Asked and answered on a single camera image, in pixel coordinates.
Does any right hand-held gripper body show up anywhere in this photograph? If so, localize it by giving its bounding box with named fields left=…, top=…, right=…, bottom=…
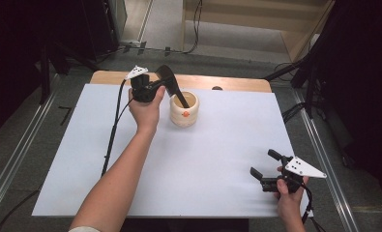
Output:
left=259, top=155, right=328, bottom=194

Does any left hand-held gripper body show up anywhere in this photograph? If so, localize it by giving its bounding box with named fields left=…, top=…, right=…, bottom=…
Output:
left=124, top=65, right=154, bottom=103

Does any cream ringed utensil holder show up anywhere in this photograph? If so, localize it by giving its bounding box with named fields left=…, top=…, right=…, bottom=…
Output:
left=169, top=90, right=200, bottom=128

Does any person's left hand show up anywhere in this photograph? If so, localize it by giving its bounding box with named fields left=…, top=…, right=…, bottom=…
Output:
left=128, top=85, right=167, bottom=135

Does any person's right hand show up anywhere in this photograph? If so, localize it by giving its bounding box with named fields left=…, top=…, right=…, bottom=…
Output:
left=273, top=165, right=310, bottom=215

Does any black metal stand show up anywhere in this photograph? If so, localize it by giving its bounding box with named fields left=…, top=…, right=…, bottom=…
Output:
left=263, top=51, right=323, bottom=121

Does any black tripod stand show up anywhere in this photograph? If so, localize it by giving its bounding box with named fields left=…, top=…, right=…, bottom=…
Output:
left=37, top=40, right=100, bottom=106

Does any wooden shelf unit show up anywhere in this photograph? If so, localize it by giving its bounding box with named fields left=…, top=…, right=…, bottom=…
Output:
left=181, top=0, right=337, bottom=64

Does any white sleeve cuff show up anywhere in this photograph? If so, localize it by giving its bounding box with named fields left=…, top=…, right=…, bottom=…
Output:
left=68, top=225, right=102, bottom=232

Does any aluminium floor rail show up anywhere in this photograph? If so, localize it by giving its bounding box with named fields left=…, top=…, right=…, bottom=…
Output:
left=0, top=75, right=62, bottom=223
left=289, top=88, right=361, bottom=232

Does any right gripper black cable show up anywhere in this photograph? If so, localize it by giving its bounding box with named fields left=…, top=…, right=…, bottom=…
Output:
left=300, top=183, right=328, bottom=232

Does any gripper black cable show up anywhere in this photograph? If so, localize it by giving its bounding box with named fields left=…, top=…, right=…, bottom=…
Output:
left=300, top=183, right=328, bottom=232
left=100, top=78, right=135, bottom=178

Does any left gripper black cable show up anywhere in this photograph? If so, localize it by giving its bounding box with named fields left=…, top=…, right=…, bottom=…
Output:
left=100, top=78, right=135, bottom=178

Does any black wall cable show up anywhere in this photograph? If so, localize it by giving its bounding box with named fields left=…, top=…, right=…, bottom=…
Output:
left=165, top=0, right=204, bottom=55

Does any black floor cable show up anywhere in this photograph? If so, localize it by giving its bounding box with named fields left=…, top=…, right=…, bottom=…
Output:
left=0, top=188, right=42, bottom=232

